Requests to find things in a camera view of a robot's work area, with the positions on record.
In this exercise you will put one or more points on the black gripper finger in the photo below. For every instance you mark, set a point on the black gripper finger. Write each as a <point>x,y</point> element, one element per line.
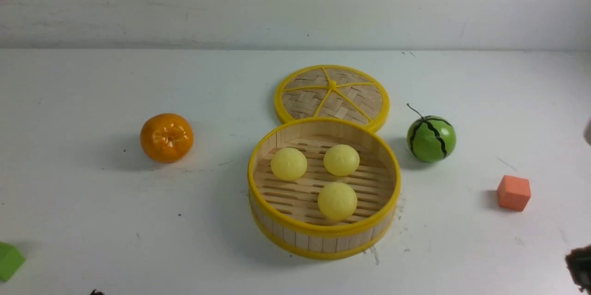
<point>579,265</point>

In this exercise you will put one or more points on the yellow bun bottom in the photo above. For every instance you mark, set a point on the yellow bun bottom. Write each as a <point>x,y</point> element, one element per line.
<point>337,201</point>

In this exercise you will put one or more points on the yellow bun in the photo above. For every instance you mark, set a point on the yellow bun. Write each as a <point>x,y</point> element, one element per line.
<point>341,160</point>
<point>289,164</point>
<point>337,201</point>

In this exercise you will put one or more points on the woven bamboo steamer lid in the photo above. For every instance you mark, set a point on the woven bamboo steamer lid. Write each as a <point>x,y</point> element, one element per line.
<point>332,91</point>

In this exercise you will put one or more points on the bamboo steamer tray yellow rim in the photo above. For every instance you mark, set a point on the bamboo steamer tray yellow rim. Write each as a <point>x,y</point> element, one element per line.
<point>287,212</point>

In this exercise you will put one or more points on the orange foam cube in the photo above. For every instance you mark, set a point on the orange foam cube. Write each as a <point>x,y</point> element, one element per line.
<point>513,193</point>

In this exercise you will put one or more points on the green toy watermelon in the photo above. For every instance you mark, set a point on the green toy watermelon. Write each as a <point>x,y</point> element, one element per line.
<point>431,138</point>

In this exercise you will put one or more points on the orange toy tangerine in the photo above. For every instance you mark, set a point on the orange toy tangerine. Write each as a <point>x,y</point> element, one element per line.
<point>166,138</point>

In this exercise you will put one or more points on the green foam block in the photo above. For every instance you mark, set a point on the green foam block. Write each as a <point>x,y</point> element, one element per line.
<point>11,259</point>

